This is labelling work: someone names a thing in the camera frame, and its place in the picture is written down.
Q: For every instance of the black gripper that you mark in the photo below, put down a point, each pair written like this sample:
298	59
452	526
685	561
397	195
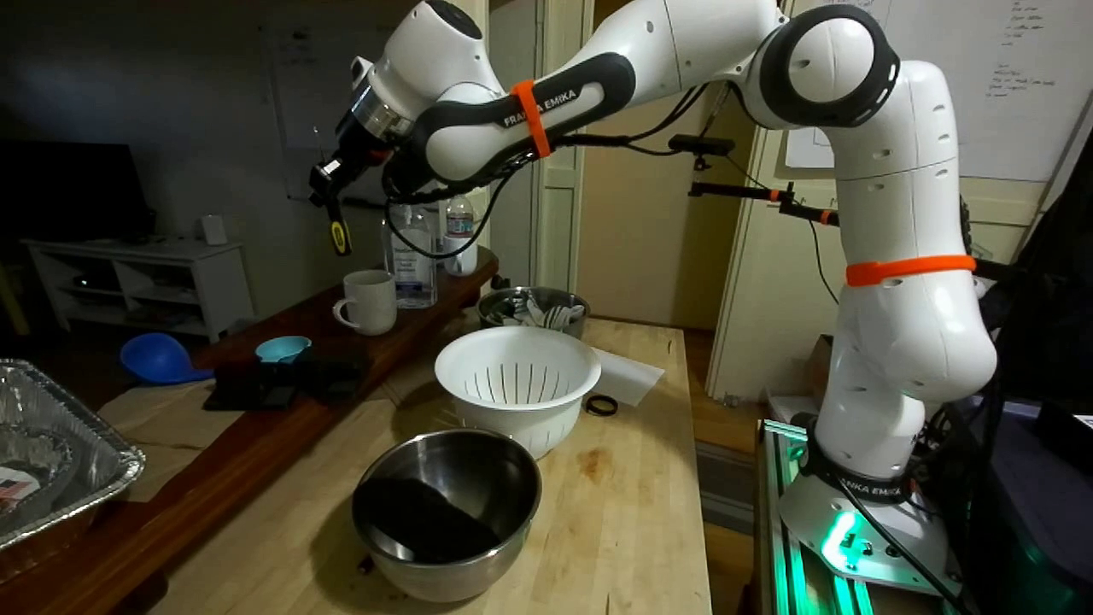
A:
353	157

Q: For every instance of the yellow black screwdriver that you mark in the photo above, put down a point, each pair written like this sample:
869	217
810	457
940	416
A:
338	236

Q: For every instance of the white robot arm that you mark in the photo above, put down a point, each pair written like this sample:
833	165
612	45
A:
898	320

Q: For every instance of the white ceramic mug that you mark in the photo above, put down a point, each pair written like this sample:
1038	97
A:
368	302

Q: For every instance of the clear hand sanitizer pump bottle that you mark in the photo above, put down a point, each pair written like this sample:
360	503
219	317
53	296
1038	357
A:
411	278

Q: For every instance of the clear plastic water bottle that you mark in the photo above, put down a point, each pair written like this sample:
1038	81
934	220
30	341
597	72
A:
460	222

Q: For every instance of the small teal bowl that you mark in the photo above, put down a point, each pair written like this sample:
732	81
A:
280	350

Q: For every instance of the stainless steel bowl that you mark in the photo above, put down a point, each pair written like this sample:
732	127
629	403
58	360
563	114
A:
479	570
495	308

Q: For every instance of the white shelf unit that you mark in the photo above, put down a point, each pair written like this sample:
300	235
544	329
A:
146	286

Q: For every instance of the black mat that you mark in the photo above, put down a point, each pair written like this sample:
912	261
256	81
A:
243	386

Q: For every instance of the blue plastic bowl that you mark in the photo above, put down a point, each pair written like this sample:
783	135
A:
157	360

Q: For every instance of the striped white cloth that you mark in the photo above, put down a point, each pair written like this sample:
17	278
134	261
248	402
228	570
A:
547	308

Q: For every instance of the black television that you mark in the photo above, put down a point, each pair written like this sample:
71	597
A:
70	194

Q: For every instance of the white plastic colander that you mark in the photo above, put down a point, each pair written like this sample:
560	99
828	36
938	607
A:
516	395

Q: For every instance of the dark wooden bar counter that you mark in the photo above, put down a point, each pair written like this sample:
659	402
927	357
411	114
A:
173	501

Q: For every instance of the white paper sheet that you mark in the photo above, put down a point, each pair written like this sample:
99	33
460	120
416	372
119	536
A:
631	375

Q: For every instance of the aluminium foil tray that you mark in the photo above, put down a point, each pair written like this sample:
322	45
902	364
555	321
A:
56	457

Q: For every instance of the black stand with orange clamps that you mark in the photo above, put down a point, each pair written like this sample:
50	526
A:
751	194

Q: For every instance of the black box beside robot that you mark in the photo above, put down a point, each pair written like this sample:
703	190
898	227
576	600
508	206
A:
1027	501

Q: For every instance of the pale wall board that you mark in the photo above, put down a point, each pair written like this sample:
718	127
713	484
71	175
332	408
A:
300	81

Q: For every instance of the small paper on wall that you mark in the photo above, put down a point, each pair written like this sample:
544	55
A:
806	147

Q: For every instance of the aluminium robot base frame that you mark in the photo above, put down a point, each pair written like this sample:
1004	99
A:
841	536

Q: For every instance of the wall whiteboard with writing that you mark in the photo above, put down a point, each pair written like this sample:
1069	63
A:
1003	89

